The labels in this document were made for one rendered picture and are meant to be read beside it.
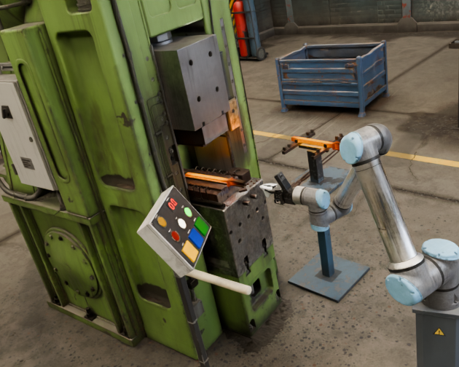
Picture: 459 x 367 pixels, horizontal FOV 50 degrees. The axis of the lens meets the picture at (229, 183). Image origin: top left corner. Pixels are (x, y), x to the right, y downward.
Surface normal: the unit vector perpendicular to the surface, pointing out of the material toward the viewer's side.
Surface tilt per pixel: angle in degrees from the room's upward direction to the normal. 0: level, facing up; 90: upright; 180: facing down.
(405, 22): 90
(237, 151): 90
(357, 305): 0
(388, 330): 0
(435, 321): 90
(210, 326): 90
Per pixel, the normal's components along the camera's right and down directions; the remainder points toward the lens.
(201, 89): 0.79, 0.13
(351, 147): -0.87, 0.26
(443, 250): -0.11, -0.91
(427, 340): -0.40, 0.47
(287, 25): -0.68, 0.44
